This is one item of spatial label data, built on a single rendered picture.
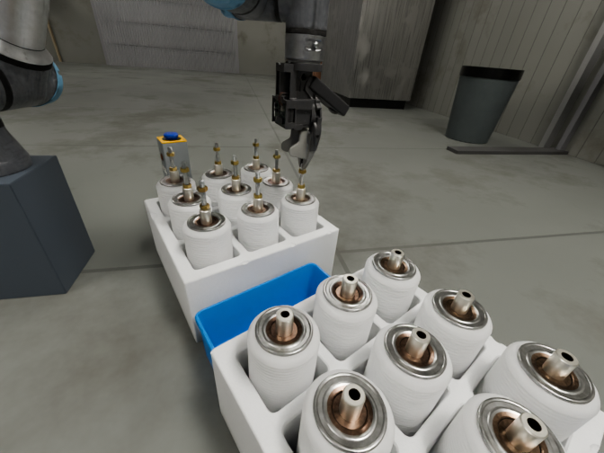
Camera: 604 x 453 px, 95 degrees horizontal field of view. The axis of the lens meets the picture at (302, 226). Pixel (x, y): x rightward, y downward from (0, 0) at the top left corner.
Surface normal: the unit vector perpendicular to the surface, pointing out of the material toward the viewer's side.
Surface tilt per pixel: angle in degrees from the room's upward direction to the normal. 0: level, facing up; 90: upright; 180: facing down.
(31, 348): 0
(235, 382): 0
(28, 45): 118
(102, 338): 0
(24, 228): 90
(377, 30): 90
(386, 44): 90
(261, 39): 90
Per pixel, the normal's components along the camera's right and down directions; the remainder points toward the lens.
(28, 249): 0.21, 0.53
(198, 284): 0.58, 0.47
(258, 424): 0.07, -0.84
